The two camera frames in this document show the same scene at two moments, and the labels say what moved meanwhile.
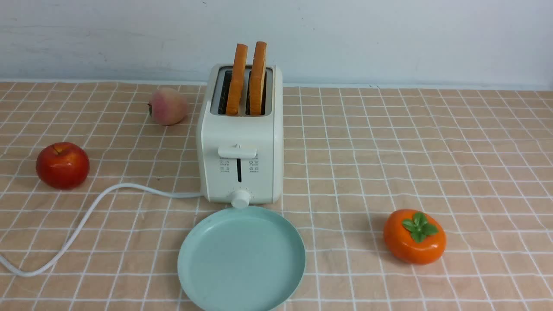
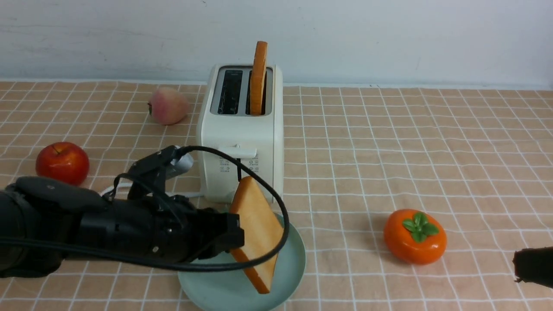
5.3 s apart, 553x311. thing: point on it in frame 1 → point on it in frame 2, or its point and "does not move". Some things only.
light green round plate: [248, 259] does not move
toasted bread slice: [237, 80] → [263, 233]
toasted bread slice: [257, 78] does not move
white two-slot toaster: [240, 135] does not move
